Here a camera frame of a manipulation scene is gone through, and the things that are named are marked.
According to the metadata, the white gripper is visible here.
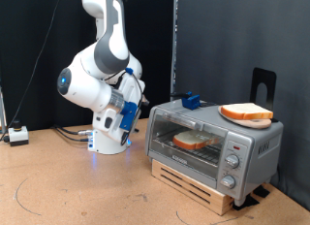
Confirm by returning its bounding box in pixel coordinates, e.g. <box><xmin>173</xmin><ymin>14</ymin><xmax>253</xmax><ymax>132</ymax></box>
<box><xmin>93</xmin><ymin>73</ymin><xmax>150</xmax><ymax>145</ymax></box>

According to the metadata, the black spatula with blue block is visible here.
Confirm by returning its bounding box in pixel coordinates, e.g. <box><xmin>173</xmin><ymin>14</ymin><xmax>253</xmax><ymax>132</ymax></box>
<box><xmin>170</xmin><ymin>91</ymin><xmax>216</xmax><ymax>112</ymax></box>

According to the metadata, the white bread slice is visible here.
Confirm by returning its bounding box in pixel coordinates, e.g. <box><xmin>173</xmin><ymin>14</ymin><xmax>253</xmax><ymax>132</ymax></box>
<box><xmin>220</xmin><ymin>102</ymin><xmax>274</xmax><ymax>120</ymax></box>
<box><xmin>172</xmin><ymin>130</ymin><xmax>221</xmax><ymax>150</ymax></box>

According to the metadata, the silver oven temperature knob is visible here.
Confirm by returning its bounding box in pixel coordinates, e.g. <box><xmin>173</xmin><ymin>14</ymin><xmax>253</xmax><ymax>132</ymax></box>
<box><xmin>225</xmin><ymin>154</ymin><xmax>240</xmax><ymax>170</ymax></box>

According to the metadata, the silver oven timer knob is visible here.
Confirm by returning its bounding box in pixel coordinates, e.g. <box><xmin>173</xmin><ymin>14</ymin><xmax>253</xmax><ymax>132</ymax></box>
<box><xmin>220</xmin><ymin>175</ymin><xmax>236</xmax><ymax>190</ymax></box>

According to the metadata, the silver toaster oven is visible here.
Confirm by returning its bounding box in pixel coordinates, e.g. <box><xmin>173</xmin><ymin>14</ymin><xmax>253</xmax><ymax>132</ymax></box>
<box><xmin>143</xmin><ymin>98</ymin><xmax>285</xmax><ymax>208</ymax></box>

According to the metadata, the vertical metal pole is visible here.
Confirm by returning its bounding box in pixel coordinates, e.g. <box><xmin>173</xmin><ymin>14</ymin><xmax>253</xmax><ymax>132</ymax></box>
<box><xmin>170</xmin><ymin>0</ymin><xmax>179</xmax><ymax>102</ymax></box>

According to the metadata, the wooden pallet base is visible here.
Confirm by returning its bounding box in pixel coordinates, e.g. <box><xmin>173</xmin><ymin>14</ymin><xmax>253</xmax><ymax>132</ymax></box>
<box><xmin>150</xmin><ymin>158</ymin><xmax>235</xmax><ymax>217</ymax></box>

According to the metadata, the round pinkish wooden plate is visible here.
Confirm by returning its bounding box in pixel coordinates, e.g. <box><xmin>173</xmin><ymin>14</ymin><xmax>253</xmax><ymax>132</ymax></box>
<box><xmin>217</xmin><ymin>105</ymin><xmax>272</xmax><ymax>130</ymax></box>

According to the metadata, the black metal bookend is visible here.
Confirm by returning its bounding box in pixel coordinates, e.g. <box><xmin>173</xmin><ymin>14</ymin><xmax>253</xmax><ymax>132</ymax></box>
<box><xmin>250</xmin><ymin>67</ymin><xmax>279</xmax><ymax>123</ymax></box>

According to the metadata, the emergency stop button box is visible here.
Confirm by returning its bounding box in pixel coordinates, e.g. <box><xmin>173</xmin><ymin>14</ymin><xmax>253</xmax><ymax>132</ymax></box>
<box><xmin>8</xmin><ymin>119</ymin><xmax>29</xmax><ymax>147</ymax></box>

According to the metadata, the black tape patch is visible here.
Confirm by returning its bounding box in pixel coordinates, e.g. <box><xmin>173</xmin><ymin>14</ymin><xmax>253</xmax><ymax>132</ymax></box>
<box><xmin>252</xmin><ymin>184</ymin><xmax>271</xmax><ymax>199</ymax></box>

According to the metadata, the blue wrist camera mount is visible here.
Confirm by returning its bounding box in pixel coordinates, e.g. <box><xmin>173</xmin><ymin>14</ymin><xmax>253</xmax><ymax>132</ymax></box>
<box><xmin>119</xmin><ymin>101</ymin><xmax>140</xmax><ymax>132</ymax></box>

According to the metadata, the black camera cable on arm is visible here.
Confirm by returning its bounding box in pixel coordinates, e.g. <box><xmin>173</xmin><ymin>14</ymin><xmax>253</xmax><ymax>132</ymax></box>
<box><xmin>103</xmin><ymin>69</ymin><xmax>145</xmax><ymax>146</ymax></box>

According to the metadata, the cable with silver connector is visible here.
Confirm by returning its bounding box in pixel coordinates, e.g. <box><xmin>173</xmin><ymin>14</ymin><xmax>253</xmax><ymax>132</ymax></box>
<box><xmin>51</xmin><ymin>124</ymin><xmax>94</xmax><ymax>136</ymax></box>

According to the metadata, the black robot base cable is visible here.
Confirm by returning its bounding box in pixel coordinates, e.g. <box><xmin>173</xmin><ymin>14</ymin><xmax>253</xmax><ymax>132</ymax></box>
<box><xmin>54</xmin><ymin>127</ymin><xmax>91</xmax><ymax>143</ymax></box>

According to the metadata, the wire oven rack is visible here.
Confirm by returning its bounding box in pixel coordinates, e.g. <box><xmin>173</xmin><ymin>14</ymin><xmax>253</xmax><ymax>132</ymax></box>
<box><xmin>153</xmin><ymin>134</ymin><xmax>222</xmax><ymax>166</ymax></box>

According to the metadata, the thin black hanging cable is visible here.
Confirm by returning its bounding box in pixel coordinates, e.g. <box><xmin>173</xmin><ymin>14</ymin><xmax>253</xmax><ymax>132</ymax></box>
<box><xmin>0</xmin><ymin>0</ymin><xmax>65</xmax><ymax>143</ymax></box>

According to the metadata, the metal frame leg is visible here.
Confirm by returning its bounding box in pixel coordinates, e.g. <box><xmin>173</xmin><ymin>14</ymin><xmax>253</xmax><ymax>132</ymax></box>
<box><xmin>0</xmin><ymin>85</ymin><xmax>8</xmax><ymax>133</ymax></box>

